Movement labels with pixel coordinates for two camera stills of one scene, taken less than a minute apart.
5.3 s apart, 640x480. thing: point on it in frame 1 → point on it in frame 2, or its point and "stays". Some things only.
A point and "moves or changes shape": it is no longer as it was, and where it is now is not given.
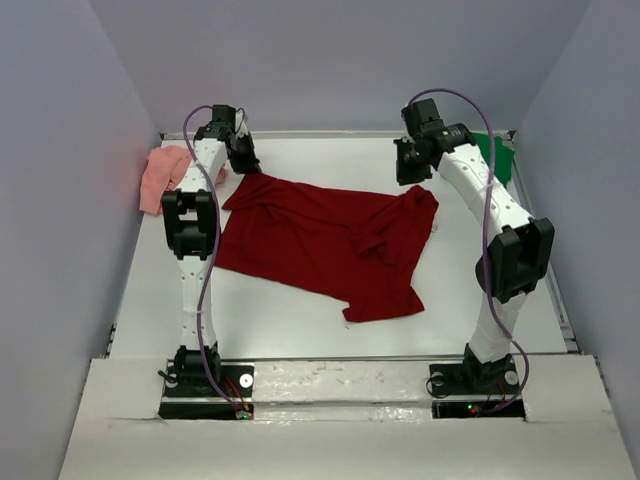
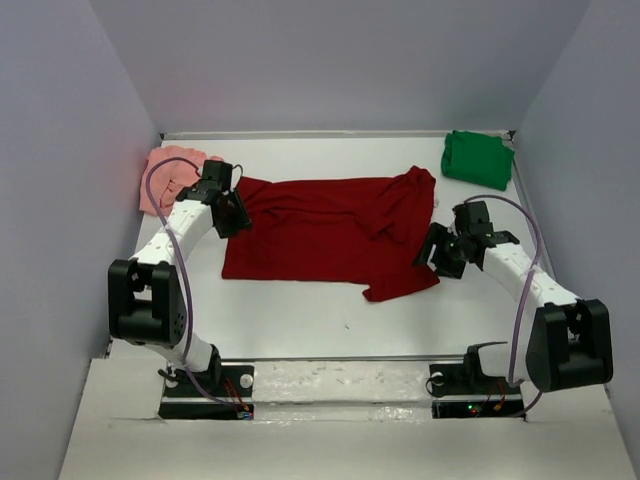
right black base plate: [454, 398] stays
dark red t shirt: [352, 250] moves or changes shape
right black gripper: [405, 175] → [437, 235]
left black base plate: [238, 380] stays
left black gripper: [250, 164] → [241, 220]
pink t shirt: [164, 166] stays
